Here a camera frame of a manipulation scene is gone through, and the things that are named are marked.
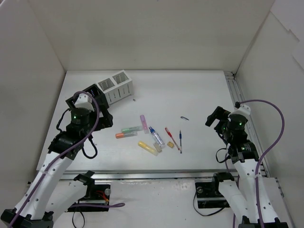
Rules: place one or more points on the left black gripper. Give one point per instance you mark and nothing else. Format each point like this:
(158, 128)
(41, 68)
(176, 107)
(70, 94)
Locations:
(103, 116)

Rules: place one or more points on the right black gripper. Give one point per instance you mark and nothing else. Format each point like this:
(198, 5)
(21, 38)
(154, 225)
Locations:
(216, 115)

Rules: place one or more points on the orange highlighter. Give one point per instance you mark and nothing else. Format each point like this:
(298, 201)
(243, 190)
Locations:
(126, 134)

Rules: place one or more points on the green highlighter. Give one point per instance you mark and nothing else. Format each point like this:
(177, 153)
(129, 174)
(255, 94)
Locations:
(132, 129)

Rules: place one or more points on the pink highlighter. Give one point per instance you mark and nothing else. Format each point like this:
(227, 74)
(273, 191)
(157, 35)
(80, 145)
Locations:
(144, 124)

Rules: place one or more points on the yellow highlighter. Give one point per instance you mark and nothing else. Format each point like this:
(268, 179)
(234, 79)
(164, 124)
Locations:
(148, 148)

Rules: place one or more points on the blue cap spray bottle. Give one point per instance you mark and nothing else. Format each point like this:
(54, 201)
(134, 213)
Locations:
(157, 137)

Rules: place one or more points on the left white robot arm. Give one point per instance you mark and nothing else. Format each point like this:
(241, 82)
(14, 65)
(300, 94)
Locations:
(42, 204)

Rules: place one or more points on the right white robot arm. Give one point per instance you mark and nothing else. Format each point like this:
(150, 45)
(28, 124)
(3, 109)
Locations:
(251, 204)

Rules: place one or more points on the black slotted container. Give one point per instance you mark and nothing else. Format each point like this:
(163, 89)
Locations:
(95, 92)

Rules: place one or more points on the white slotted container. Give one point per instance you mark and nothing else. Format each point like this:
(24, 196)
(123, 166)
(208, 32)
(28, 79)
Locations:
(116, 87)

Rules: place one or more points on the blue pen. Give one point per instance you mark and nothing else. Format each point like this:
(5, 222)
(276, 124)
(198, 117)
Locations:
(180, 137)

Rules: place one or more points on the red pen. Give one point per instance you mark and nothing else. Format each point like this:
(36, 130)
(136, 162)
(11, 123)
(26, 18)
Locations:
(170, 135)

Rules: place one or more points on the yellow eraser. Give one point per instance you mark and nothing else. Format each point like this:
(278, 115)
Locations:
(170, 144)

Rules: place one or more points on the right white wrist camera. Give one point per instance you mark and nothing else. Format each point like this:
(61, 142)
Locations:
(242, 109)

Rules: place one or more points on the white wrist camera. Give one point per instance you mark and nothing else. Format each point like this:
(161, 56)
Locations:
(242, 109)
(84, 101)

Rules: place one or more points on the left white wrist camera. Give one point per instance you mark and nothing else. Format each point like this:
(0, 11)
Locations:
(84, 101)

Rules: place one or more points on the aluminium side rail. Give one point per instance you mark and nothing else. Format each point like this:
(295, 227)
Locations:
(237, 95)

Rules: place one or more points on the aluminium front rail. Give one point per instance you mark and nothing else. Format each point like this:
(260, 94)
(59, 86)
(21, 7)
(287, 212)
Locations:
(153, 175)

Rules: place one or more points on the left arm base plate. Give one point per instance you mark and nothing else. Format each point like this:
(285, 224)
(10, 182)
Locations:
(98, 195)

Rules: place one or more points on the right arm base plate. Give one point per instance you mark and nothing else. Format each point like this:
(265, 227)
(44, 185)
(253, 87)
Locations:
(208, 198)

